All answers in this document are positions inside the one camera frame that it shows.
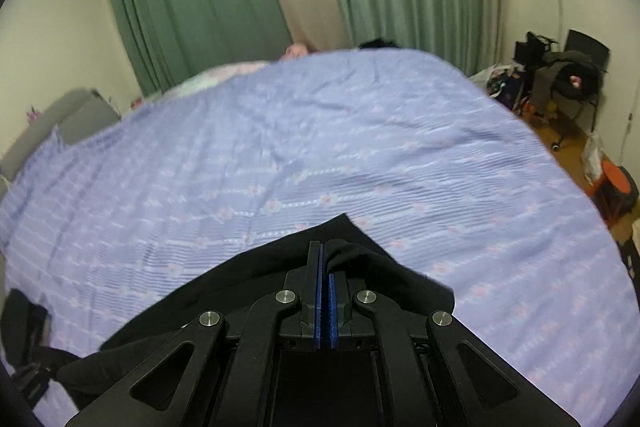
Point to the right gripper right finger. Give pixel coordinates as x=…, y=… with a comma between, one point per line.
x=432, y=370

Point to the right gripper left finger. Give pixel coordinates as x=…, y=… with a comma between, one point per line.
x=217, y=370

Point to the black pants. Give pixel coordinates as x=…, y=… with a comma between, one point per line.
x=230, y=287

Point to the purple floral bed sheet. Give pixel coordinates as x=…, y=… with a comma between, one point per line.
x=444, y=179

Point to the orange stool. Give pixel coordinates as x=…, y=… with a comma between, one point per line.
x=615, y=193

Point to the grey padded headboard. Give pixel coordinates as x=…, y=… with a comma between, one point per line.
x=76, y=116

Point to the black chair with clothes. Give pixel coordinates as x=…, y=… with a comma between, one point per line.
x=575, y=73

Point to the white pink blanket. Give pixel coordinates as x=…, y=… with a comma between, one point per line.
x=204, y=80

